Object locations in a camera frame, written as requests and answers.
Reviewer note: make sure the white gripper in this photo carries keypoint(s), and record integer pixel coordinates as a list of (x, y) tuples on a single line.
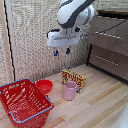
[(63, 38)]

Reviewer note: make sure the yellow red snack package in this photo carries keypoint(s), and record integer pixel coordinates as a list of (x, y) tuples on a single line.
[(73, 78)]

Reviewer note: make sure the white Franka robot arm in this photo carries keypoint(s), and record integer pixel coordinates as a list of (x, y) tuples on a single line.
[(71, 13)]

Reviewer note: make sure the red plastic bowl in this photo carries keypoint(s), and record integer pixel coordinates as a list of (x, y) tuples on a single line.
[(44, 85)]

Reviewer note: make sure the pink plastic cup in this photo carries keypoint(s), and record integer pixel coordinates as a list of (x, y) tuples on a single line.
[(69, 90)]

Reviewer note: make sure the brown drawer cabinet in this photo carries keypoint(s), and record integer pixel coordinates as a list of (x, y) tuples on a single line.
[(110, 46)]

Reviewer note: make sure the red shopping basket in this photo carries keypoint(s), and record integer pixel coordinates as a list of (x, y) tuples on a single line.
[(22, 103)]

